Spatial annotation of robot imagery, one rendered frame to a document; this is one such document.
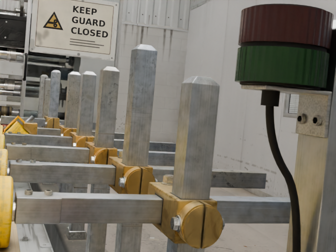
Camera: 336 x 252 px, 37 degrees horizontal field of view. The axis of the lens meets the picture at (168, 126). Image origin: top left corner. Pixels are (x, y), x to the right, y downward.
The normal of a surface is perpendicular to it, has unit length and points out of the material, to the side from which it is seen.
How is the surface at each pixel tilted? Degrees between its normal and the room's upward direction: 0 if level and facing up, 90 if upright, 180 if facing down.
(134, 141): 90
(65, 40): 90
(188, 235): 90
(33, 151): 90
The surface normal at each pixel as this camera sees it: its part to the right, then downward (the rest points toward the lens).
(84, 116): 0.32, 0.08
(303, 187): -0.94, -0.07
